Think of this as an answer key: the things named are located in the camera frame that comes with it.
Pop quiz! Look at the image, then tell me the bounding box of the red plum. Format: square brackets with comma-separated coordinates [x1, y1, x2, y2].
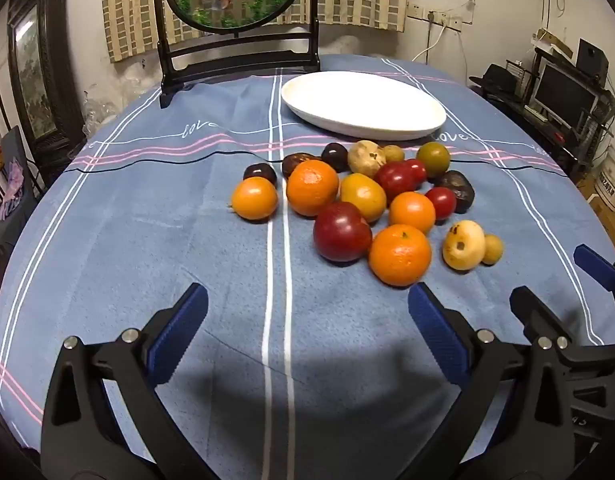
[373, 161, 417, 201]

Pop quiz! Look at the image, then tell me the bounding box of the chair with purple cloth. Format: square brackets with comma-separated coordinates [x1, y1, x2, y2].
[0, 125, 43, 251]

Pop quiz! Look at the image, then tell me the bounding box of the beige checked curtain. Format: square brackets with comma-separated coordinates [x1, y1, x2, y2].
[101, 0, 408, 63]

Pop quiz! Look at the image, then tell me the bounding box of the beige round fruit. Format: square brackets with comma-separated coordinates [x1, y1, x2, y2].
[347, 140, 387, 177]

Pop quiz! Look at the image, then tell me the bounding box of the dark framed painting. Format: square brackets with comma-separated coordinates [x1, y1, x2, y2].
[7, 0, 85, 146]

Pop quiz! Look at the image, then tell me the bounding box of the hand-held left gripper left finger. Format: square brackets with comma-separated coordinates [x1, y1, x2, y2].
[40, 282, 209, 480]

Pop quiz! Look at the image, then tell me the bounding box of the blue striped tablecloth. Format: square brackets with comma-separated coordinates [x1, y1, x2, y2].
[0, 54, 613, 480]

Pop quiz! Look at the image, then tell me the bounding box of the white oval plate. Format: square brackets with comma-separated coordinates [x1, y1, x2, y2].
[280, 71, 447, 142]

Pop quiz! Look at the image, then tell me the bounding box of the computer monitor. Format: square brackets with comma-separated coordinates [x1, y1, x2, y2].
[532, 62, 598, 128]

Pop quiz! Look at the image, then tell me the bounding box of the black computer desk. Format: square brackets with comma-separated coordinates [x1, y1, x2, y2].
[470, 45, 615, 181]

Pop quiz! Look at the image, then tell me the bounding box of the brown mangosteen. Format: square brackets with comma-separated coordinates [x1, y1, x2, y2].
[281, 152, 313, 178]

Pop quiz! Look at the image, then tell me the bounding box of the cream round fruit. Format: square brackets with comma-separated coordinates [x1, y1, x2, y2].
[442, 220, 487, 271]

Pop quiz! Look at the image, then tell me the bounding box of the white plastic bag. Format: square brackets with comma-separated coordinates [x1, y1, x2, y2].
[320, 30, 398, 58]

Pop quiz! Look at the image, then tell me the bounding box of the cardboard box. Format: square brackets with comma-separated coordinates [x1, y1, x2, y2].
[577, 160, 615, 221]

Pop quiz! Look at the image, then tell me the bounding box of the green-orange tangerine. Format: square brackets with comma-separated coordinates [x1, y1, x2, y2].
[416, 142, 451, 178]

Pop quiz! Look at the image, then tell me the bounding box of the yellow oval fruit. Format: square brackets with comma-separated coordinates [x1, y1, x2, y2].
[339, 173, 387, 224]

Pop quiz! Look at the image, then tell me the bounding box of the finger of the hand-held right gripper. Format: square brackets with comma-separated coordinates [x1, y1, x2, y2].
[509, 285, 615, 366]
[573, 244, 615, 306]

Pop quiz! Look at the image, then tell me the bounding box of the red cherry tomato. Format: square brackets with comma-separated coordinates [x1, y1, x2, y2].
[425, 186, 457, 221]
[405, 158, 428, 184]

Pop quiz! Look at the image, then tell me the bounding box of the smooth orange tangerine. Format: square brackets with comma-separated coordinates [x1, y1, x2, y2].
[231, 176, 279, 221]
[389, 191, 437, 235]

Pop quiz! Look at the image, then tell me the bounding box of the white cable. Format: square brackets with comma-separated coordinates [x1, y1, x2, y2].
[412, 20, 447, 63]

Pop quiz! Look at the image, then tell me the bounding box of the dark wrinkled passion fruit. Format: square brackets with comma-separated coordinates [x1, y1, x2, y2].
[432, 170, 475, 213]

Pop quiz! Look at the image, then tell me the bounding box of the orange mandarin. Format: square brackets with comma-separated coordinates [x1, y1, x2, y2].
[368, 224, 433, 288]
[286, 159, 340, 217]

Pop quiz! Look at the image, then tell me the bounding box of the black speaker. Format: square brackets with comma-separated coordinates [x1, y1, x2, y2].
[576, 38, 609, 81]

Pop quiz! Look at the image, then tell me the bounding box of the black hat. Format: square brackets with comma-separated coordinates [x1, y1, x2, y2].
[470, 64, 525, 93]

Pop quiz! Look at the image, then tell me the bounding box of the small dark plum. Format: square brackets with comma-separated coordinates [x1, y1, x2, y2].
[243, 162, 278, 186]
[321, 142, 349, 172]

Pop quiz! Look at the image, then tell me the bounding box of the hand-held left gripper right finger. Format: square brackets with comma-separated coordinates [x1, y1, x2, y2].
[407, 282, 574, 480]

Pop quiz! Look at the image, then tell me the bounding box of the clear plastic wrap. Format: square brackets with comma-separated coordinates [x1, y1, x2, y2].
[82, 85, 133, 136]

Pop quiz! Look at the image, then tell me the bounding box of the dark red apple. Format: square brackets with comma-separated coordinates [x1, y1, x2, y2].
[313, 201, 373, 263]

